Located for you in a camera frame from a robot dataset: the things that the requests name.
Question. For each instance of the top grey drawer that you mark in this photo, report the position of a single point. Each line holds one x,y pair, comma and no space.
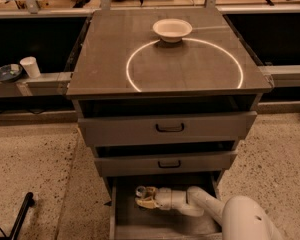
140,130

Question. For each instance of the grey side ledge right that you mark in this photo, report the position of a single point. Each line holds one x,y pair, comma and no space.
282,76

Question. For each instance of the grey drawer cabinet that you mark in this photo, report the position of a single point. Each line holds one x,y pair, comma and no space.
126,69

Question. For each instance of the grey side ledge left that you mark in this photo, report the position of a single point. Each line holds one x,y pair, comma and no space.
47,84

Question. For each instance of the black bar on floor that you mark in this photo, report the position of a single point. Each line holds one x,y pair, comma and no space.
27,203

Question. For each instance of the open bottom grey drawer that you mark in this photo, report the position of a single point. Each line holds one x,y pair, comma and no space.
130,222

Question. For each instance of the silver blue redbull can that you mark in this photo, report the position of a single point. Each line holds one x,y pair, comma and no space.
141,191

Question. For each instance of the white paper bowl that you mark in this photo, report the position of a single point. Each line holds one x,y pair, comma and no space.
172,30

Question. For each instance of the black top drawer handle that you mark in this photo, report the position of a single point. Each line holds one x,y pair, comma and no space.
170,129

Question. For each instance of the white paper cup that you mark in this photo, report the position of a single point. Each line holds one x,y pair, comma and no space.
31,67

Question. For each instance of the black drawer handle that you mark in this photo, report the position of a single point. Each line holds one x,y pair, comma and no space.
170,129
171,165

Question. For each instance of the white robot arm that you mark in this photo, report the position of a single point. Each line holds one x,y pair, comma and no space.
241,218

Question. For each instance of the middle grey drawer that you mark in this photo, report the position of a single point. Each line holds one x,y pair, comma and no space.
147,164

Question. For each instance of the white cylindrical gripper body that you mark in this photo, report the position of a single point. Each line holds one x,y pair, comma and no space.
163,197

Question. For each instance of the black middle drawer handle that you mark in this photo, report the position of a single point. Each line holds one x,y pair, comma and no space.
171,165

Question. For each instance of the grey side ledge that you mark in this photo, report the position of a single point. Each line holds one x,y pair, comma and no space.
282,76
47,84

